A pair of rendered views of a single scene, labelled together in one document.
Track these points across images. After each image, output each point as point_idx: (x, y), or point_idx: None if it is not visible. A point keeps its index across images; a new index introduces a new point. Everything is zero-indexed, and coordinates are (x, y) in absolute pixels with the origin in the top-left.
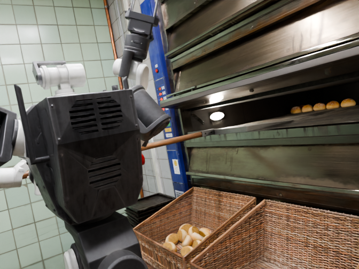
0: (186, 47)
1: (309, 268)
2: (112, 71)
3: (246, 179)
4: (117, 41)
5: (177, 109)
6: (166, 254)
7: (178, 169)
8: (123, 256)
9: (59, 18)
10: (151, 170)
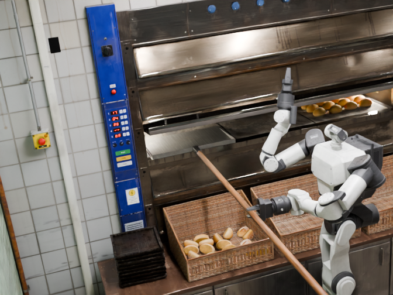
0: (175, 72)
1: (279, 217)
2: (283, 120)
3: (238, 178)
4: None
5: (140, 133)
6: (250, 248)
7: (135, 198)
8: (372, 203)
9: None
10: (55, 220)
